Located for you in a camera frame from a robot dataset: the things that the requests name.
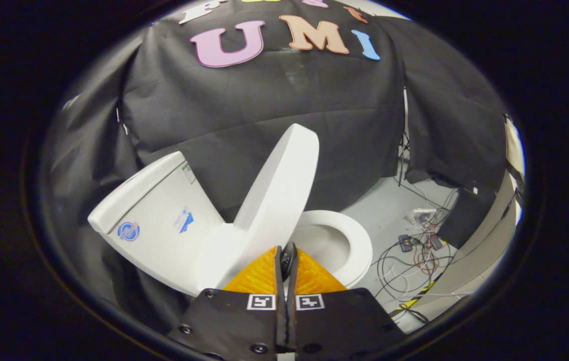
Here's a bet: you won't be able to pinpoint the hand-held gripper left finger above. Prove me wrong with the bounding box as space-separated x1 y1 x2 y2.
167 246 286 359

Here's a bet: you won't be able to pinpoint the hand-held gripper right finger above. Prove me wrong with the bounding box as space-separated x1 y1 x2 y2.
285 244 408 359

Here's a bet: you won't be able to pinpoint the white toilet lid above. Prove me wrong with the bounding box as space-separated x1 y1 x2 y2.
233 123 321 290

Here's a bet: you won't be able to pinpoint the white toilet seat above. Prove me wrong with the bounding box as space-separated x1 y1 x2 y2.
292 210 374 290

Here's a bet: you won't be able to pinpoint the white ceramic toilet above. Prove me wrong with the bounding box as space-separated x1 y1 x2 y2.
87 150 374 297

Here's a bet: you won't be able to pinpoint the white curved panel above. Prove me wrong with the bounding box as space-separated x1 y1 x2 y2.
405 114 525 324

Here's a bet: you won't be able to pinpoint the black box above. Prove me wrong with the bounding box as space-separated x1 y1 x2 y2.
437 183 497 250

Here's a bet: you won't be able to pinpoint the thin metal stand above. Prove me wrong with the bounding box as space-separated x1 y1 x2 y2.
396 88 412 188

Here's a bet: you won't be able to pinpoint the black backdrop cloth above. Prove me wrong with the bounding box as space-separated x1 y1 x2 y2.
39 0 508 331

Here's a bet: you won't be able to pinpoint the tangled floor cables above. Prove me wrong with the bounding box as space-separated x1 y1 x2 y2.
376 187 461 324

